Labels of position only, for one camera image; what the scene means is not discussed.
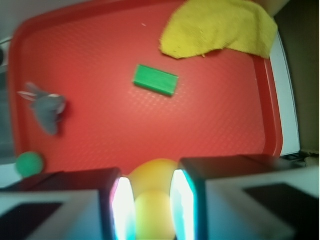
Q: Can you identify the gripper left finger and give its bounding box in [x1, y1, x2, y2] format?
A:
[0, 168, 136, 240]

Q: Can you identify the red plastic tray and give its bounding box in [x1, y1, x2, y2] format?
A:
[8, 0, 283, 174]

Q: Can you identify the yellow rubber duck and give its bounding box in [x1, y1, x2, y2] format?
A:
[128, 158, 178, 240]

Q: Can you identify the green rectangular block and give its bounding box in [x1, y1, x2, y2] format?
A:
[133, 64, 179, 97]

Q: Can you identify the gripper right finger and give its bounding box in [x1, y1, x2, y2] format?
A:
[170, 154, 320, 240]

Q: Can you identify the yellow cloth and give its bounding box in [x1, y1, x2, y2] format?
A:
[159, 0, 278, 59]

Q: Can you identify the grey plush toy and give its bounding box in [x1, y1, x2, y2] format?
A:
[17, 82, 67, 136]

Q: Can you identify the green dimpled ball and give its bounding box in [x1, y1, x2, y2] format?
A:
[15, 151, 45, 178]

